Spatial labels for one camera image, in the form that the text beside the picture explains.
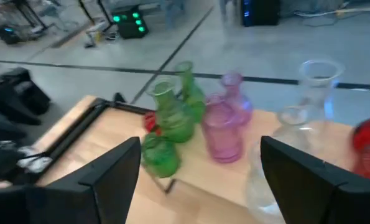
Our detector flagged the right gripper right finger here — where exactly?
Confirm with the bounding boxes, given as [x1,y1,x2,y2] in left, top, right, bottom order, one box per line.
[260,135,370,224]

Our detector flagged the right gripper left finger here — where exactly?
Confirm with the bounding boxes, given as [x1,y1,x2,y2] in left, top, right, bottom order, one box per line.
[0,136,142,224]

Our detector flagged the green round squat vase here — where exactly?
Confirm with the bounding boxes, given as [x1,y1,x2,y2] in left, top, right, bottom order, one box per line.
[141,132,182,179]

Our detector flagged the clear cut-glass vase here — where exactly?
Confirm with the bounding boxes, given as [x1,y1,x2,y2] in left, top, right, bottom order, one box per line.
[271,105,328,162]

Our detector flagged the red bulbous glass vase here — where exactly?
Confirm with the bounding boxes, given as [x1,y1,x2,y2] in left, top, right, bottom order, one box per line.
[351,111,370,156]

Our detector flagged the green wide-rim glass vase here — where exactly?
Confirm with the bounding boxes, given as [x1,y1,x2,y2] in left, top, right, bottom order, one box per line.
[146,76,195,144]

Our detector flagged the pink ribbed bottle vase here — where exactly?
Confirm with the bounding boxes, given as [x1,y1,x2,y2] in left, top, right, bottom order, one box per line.
[201,92,244,164]

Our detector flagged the clear tall smooth vase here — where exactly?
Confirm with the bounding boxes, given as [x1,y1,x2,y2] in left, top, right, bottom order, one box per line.
[297,58,346,125]

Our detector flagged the pink swirl glass vase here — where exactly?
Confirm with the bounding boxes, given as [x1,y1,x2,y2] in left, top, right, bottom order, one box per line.
[220,72,254,125]

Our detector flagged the green angular-base glass vase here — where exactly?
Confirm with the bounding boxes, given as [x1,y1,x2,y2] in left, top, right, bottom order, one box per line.
[174,60,206,124]

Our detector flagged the wooden shelf board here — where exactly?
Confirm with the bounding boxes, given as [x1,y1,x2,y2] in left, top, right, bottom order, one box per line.
[169,107,356,212]

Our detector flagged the red slim ribbed vase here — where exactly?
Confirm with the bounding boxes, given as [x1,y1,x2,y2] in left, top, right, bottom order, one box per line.
[143,111,160,136]

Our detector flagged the black computer green fans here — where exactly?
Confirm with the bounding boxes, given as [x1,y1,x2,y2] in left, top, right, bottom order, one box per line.
[111,5,150,40]

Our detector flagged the black computer blue light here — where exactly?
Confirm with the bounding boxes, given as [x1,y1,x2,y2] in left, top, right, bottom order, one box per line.
[240,0,280,27]

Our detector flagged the black aluminium rig frame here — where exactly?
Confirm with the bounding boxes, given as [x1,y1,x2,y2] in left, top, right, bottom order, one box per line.
[32,93,156,187]

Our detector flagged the silver frame bracket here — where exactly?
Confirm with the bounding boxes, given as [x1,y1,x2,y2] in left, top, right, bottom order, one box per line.
[16,146,53,175]

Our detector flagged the power strip with cables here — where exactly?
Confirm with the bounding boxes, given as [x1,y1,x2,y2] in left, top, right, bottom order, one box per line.
[83,21,111,49]

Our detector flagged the white thick floor cable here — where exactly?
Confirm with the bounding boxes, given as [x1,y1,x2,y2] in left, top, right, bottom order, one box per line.
[293,4,370,19]

